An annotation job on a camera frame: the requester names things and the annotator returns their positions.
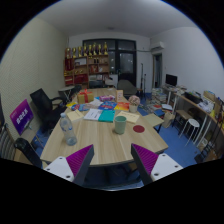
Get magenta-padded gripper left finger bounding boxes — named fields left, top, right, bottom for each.
left=43, top=144, right=95, bottom=187

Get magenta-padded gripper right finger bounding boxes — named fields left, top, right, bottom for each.
left=130, top=143, right=184, bottom=186

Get clear plastic water bottle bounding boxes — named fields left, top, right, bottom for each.
left=59, top=112, right=78, bottom=147

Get grey mesh-back office chair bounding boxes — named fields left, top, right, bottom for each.
left=0, top=123, right=44, bottom=169

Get flat round red coaster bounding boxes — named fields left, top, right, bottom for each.
left=132, top=124, right=146, bottom=134

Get brown paper bag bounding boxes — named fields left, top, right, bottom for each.
left=162, top=111, right=176, bottom=129

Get small wooden side table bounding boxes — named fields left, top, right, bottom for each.
left=143, top=113, right=165, bottom=133

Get pale yellow notepad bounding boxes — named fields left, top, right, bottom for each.
left=66, top=109, right=85, bottom=123

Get white round stool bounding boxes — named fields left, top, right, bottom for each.
left=179, top=118, right=201, bottom=138

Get green cup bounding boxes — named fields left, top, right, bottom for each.
left=114, top=115, right=128, bottom=135

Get beige envelope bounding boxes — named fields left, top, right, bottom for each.
left=115, top=110, right=141, bottom=125

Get white booklet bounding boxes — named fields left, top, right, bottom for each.
left=83, top=108, right=103, bottom=122

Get multicolour picture book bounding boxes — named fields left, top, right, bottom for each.
left=70, top=103, right=90, bottom=112

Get black office chair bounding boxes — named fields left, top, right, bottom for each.
left=29, top=87, right=68, bottom=133

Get purple sign board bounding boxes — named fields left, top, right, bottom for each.
left=9, top=98, right=35, bottom=136

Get pile of books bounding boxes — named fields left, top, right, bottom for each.
left=144, top=87, right=168, bottom=114

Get teal book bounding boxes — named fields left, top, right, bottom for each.
left=97, top=109, right=116, bottom=123

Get pink flowers in white pot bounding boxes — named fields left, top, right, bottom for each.
left=128, top=94, right=141, bottom=114

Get long wooden side desk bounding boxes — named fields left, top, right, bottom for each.
left=173, top=89, right=224, bottom=149

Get orange book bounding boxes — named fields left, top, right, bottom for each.
left=113, top=101, right=131, bottom=112

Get yellow gift box red ribbon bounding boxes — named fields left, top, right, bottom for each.
left=77, top=88, right=95, bottom=105

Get blue book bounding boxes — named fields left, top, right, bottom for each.
left=97, top=100, right=118, bottom=112

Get small white folding table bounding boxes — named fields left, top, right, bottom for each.
left=58, top=85, right=76, bottom=102

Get pink box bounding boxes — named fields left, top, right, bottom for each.
left=99, top=94, right=116, bottom=102

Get grey armchair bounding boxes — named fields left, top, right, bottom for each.
left=116, top=79, right=138, bottom=98

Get black computer monitor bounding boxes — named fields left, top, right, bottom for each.
left=165, top=73, right=179, bottom=88

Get wooden shelf unit with trophies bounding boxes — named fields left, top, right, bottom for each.
left=63, top=41, right=111, bottom=88

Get black framed glass door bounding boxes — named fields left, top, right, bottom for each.
left=82, top=38, right=138, bottom=87

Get white air conditioner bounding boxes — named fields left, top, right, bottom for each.
left=149, top=41, right=166, bottom=53

